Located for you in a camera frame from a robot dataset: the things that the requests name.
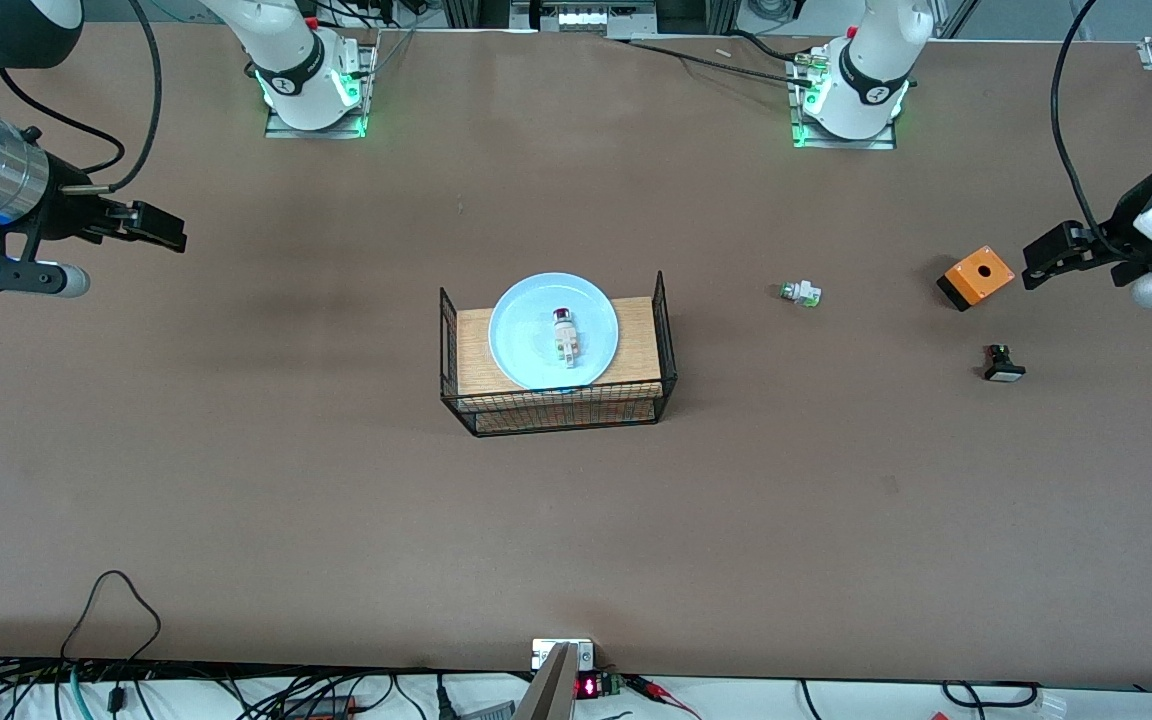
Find black white-capped push button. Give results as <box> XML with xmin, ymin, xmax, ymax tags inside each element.
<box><xmin>983</xmin><ymin>344</ymin><xmax>1027</xmax><ymax>383</ymax></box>

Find red push button switch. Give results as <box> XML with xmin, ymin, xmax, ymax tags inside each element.
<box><xmin>551</xmin><ymin>308</ymin><xmax>585</xmax><ymax>369</ymax></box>

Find white mounting bracket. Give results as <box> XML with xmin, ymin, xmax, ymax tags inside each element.
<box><xmin>532</xmin><ymin>638</ymin><xmax>595</xmax><ymax>671</ymax></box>

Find metal frame with lights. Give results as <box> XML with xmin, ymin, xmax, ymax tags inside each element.
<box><xmin>511</xmin><ymin>0</ymin><xmax>657</xmax><ymax>39</ymax></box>

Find black cable across table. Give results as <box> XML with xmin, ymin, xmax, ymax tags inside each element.
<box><xmin>616</xmin><ymin>36</ymin><xmax>817</xmax><ymax>87</ymax></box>

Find black power adapter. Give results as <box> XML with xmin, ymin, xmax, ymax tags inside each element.
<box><xmin>276</xmin><ymin>695</ymin><xmax>357</xmax><ymax>719</ymax></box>

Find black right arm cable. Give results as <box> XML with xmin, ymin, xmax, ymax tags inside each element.
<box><xmin>0</xmin><ymin>0</ymin><xmax>163</xmax><ymax>193</ymax></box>

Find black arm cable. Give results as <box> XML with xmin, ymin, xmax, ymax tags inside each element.
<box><xmin>0</xmin><ymin>0</ymin><xmax>163</xmax><ymax>193</ymax></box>
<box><xmin>1050</xmin><ymin>0</ymin><xmax>1107</xmax><ymax>249</ymax></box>

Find thin black looped cable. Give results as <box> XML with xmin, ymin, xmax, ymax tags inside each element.
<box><xmin>61</xmin><ymin>570</ymin><xmax>162</xmax><ymax>663</ymax></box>

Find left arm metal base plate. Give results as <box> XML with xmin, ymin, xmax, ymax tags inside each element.
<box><xmin>788</xmin><ymin>45</ymin><xmax>899</xmax><ymax>151</ymax></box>

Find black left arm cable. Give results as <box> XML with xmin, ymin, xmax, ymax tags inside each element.
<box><xmin>1050</xmin><ymin>0</ymin><xmax>1107</xmax><ymax>249</ymax></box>

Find light blue round plate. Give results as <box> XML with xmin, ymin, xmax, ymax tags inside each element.
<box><xmin>488</xmin><ymin>272</ymin><xmax>621</xmax><ymax>392</ymax></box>

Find grey camera post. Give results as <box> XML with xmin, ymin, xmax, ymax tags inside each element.
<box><xmin>514</xmin><ymin>643</ymin><xmax>579</xmax><ymax>720</ymax></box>

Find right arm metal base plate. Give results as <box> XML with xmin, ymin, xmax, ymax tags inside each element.
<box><xmin>264</xmin><ymin>40</ymin><xmax>379</xmax><ymax>139</ymax></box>

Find orange button enclosure box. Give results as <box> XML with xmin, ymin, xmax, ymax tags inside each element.
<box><xmin>937</xmin><ymin>245</ymin><xmax>1016</xmax><ymax>312</ymax></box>

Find red clip test lead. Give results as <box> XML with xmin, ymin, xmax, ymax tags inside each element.
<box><xmin>626</xmin><ymin>675</ymin><xmax>702</xmax><ymax>720</ymax></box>

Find black wire basket wooden board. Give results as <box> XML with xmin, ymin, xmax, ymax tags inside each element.
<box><xmin>439</xmin><ymin>270</ymin><xmax>679</xmax><ymax>438</ymax></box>

